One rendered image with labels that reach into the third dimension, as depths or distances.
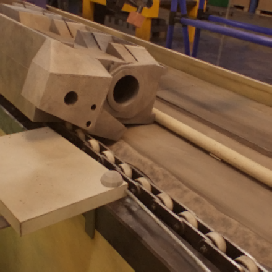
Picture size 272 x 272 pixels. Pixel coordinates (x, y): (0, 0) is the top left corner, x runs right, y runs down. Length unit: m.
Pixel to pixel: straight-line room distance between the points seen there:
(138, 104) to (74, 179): 0.39
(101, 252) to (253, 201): 0.33
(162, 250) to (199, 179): 0.29
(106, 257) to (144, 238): 0.14
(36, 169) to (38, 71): 0.21
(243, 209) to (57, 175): 0.37
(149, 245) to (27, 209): 0.20
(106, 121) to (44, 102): 0.19
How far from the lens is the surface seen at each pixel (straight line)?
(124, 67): 1.02
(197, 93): 1.49
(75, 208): 0.71
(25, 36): 1.02
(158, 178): 0.90
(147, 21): 5.92
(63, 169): 0.79
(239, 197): 0.88
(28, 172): 0.79
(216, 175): 0.94
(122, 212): 0.73
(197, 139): 1.04
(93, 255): 0.84
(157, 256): 0.66
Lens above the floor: 1.19
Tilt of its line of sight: 24 degrees down
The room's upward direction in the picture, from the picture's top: 6 degrees clockwise
